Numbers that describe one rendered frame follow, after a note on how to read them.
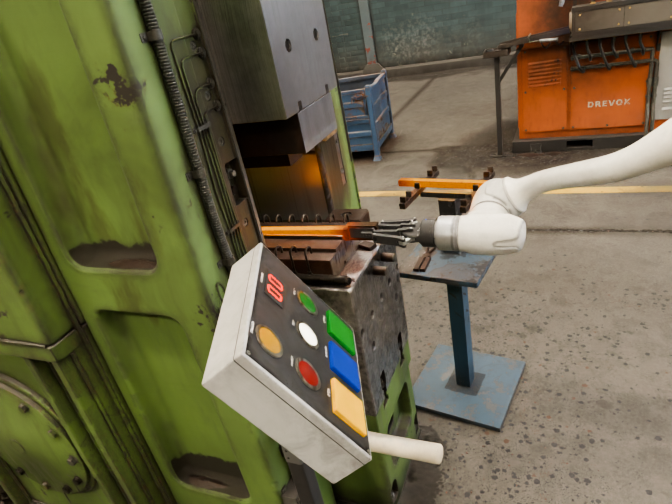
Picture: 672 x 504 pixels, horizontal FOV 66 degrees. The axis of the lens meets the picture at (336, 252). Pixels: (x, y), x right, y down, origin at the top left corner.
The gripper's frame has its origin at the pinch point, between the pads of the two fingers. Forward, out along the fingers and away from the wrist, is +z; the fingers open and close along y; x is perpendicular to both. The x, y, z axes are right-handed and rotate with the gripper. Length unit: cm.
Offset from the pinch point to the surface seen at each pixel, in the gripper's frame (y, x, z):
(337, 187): 29.6, 0.4, 19.3
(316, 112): -3.0, 33.7, 5.9
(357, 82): 413, -41, 156
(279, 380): -71, 14, -14
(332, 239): -2.8, -1.4, 8.2
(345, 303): -16.1, -12.9, 1.3
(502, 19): 753, -37, 44
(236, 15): -17, 58, 13
